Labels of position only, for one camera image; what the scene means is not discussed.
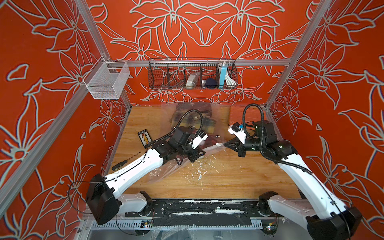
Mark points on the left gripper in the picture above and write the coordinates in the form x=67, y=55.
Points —
x=196, y=154

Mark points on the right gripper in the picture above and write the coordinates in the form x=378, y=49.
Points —
x=237, y=145

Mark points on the yellow green plaid shirt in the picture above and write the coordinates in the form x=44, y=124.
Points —
x=193, y=119

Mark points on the clear plastic vacuum bag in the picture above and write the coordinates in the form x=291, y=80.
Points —
x=194, y=131

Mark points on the black shirt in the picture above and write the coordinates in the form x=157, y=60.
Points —
x=204, y=108

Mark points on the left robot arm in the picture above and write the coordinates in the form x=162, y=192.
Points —
x=104, y=196

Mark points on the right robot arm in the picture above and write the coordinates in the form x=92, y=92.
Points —
x=328, y=217

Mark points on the orange plastic tool case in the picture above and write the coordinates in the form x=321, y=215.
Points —
x=236, y=115

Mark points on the small picture card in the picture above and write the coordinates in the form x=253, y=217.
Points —
x=145, y=137

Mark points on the grey packet in basket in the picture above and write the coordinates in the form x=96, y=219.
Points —
x=192, y=81

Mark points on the dark blue round object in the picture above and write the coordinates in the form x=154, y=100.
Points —
x=210, y=83

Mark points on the light blue box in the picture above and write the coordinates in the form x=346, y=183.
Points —
x=223, y=73

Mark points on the black handled screwdriver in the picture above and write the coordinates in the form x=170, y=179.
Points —
x=119, y=165

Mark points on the black wire wall basket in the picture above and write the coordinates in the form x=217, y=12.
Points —
x=172, y=73

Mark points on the white wire wall basket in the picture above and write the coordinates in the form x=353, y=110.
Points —
x=107, y=81

